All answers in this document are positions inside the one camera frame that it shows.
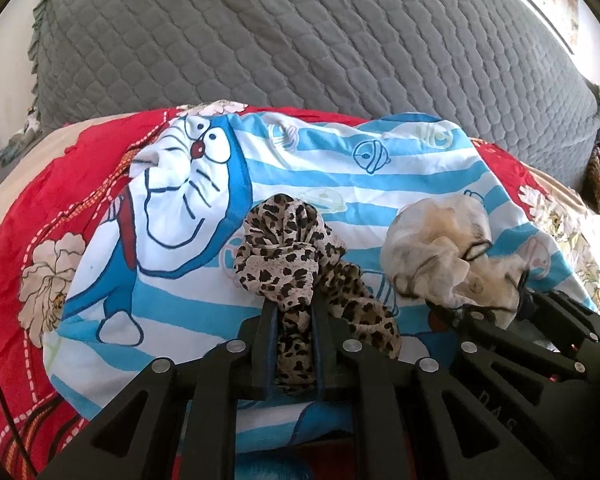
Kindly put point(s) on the grey floral cloth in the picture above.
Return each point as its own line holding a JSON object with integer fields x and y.
{"x": 27, "y": 132}

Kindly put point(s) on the cream sheer scrunchie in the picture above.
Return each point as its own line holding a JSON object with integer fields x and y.
{"x": 430, "y": 240}

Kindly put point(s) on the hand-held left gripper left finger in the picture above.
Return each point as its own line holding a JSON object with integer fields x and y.
{"x": 269, "y": 360}

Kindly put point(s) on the grey quilted sofa cover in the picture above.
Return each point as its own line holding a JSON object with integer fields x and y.
{"x": 280, "y": 35}

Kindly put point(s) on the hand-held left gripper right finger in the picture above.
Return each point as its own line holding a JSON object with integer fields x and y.
{"x": 321, "y": 360}

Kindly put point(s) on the blue striped cartoon cloth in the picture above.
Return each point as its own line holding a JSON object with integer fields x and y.
{"x": 330, "y": 160}

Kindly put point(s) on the leopard print scrunchie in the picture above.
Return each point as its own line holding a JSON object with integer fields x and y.
{"x": 280, "y": 240}

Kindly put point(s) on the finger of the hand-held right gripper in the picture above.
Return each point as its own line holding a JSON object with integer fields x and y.
{"x": 495, "y": 340}
{"x": 575, "y": 320}

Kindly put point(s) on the blue fuzzy object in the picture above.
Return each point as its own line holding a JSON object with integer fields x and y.
{"x": 270, "y": 467}

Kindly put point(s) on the red floral blanket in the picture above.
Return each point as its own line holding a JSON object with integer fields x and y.
{"x": 30, "y": 210}

